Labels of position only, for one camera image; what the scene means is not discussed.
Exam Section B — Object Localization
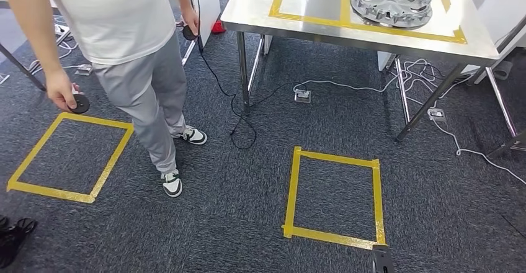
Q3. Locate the person's right hand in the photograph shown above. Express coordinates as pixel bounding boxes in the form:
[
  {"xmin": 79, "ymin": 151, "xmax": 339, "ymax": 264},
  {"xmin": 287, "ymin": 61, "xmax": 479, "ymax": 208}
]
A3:
[{"xmin": 44, "ymin": 68, "xmax": 83, "ymax": 112}]

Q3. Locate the person's left hand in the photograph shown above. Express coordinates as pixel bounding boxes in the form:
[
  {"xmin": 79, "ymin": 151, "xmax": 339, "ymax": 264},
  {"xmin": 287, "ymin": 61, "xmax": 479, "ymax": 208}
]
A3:
[{"xmin": 181, "ymin": 6, "xmax": 201, "ymax": 38}]

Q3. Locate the black disc with cable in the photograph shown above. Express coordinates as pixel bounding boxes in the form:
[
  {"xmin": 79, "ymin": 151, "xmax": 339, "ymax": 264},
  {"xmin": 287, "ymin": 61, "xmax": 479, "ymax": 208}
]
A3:
[{"xmin": 182, "ymin": 24, "xmax": 199, "ymax": 42}]

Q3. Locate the black disc with red button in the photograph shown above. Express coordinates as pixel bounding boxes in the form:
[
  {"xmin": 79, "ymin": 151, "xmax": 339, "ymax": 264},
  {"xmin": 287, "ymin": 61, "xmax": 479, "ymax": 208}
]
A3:
[{"xmin": 68, "ymin": 84, "xmax": 91, "ymax": 115}]

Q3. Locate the grey plastic wheel hubcap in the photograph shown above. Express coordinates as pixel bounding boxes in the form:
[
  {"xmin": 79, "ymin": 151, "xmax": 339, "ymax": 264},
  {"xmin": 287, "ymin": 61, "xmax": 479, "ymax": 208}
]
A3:
[{"xmin": 350, "ymin": 0, "xmax": 434, "ymax": 30}]

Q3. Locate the stainless steel workbench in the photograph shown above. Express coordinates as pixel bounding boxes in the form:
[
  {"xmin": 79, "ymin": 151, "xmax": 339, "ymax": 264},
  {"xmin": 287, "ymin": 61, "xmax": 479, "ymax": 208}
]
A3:
[
  {"xmin": 472, "ymin": 16, "xmax": 526, "ymax": 159},
  {"xmin": 220, "ymin": 0, "xmax": 500, "ymax": 143}
]

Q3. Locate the yellow tape on workbench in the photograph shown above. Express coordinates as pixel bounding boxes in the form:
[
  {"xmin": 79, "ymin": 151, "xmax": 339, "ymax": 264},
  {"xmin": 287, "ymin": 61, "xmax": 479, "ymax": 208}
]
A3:
[{"xmin": 269, "ymin": 0, "xmax": 468, "ymax": 45}]

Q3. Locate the black robot body part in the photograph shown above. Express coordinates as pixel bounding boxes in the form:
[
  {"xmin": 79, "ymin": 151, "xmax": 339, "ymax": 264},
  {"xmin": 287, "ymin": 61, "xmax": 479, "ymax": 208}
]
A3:
[{"xmin": 372, "ymin": 244, "xmax": 395, "ymax": 273}]

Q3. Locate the yellow floor tape square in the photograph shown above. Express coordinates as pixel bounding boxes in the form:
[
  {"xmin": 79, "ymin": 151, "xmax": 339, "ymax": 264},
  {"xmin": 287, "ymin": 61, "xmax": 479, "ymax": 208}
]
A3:
[{"xmin": 6, "ymin": 112, "xmax": 135, "ymax": 205}]

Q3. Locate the white table panel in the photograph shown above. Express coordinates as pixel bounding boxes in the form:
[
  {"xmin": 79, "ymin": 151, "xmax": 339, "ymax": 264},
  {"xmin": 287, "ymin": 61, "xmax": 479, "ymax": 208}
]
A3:
[{"xmin": 462, "ymin": 0, "xmax": 526, "ymax": 85}]

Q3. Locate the white floor cable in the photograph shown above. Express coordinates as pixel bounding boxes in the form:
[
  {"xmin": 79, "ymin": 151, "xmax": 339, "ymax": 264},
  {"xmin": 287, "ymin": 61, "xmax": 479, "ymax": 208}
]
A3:
[
  {"xmin": 304, "ymin": 58, "xmax": 473, "ymax": 107},
  {"xmin": 26, "ymin": 37, "xmax": 79, "ymax": 76}
]

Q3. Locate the black floor cable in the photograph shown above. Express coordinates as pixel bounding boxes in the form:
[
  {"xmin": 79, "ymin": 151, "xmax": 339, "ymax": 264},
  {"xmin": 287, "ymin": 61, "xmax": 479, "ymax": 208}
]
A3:
[{"xmin": 190, "ymin": 0, "xmax": 307, "ymax": 151}]

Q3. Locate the long white power cable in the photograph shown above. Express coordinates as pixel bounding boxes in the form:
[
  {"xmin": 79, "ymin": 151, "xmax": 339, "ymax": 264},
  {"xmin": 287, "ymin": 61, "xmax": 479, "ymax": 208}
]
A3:
[{"xmin": 429, "ymin": 117, "xmax": 526, "ymax": 186}]

